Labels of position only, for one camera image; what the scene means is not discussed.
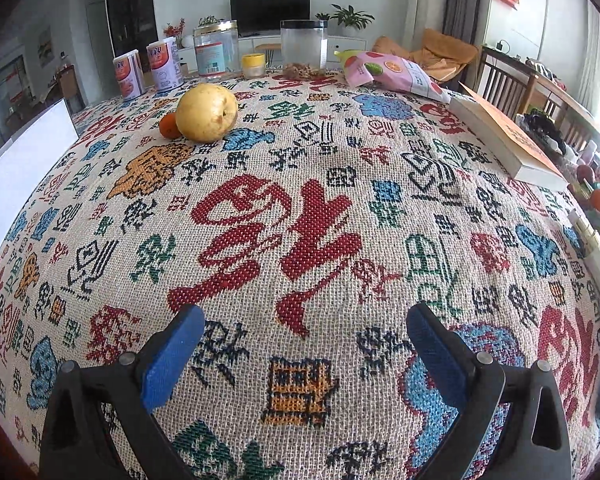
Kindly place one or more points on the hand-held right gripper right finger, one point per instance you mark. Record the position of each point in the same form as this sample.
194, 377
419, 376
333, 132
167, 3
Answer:
437, 355

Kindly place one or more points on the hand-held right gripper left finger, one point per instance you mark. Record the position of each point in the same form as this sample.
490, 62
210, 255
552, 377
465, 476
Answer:
172, 360

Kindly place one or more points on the smooth orange tangerine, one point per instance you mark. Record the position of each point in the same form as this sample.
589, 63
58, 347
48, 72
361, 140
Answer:
168, 126

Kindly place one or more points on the yellow pear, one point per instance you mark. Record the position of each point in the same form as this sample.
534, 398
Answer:
206, 112

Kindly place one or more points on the printed woven tablecloth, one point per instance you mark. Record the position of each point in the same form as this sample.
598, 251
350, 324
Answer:
300, 240

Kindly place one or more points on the white book with orange cover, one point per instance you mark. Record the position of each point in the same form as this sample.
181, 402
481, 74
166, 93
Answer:
510, 137

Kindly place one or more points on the pink snack bag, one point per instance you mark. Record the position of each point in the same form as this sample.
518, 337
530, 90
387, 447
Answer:
395, 72

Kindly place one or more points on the wooden table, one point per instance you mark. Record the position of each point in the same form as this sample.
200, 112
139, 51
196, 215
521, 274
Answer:
562, 97

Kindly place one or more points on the wooden chair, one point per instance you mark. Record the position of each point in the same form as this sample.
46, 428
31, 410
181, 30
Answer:
505, 75

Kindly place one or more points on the dark tall cabinet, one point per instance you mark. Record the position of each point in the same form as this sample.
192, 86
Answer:
130, 10

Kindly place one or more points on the red flower plant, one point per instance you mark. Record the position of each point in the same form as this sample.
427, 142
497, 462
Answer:
175, 30

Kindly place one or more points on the orange cloth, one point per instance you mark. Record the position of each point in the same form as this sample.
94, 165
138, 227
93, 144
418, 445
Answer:
440, 52

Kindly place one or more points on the small jar with yellow lid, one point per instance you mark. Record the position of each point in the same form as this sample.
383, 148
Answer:
253, 65

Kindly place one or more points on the clear glass jar with label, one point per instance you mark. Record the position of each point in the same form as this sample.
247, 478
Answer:
215, 49

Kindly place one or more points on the white television cabinet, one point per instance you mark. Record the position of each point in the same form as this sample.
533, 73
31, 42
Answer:
345, 44

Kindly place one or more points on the small green leafy plant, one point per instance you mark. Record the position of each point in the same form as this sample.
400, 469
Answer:
207, 21

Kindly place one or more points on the clear plastic jar black lid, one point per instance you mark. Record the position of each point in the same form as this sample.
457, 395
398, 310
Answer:
304, 50

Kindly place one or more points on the green potted plant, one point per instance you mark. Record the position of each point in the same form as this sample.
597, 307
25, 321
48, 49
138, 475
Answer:
352, 17

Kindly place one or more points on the grey curtain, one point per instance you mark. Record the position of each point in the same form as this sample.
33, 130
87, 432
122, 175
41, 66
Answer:
442, 0

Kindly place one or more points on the black television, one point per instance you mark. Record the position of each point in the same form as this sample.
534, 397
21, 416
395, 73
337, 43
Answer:
270, 12

